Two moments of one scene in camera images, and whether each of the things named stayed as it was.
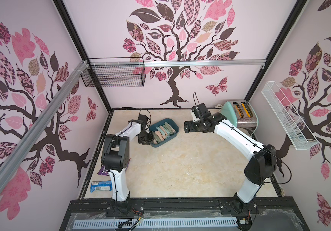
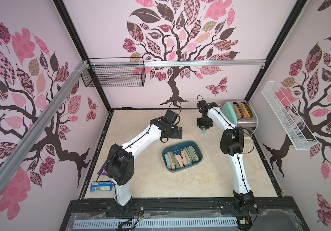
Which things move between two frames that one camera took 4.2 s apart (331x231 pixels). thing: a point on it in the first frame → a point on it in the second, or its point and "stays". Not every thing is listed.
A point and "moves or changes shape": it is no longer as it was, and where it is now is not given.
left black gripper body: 144,138 → 172,133
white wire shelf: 297,132 stays
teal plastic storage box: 163,130 moves or changes shape
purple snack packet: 103,171 stays
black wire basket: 115,72 stays
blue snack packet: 101,185 stays
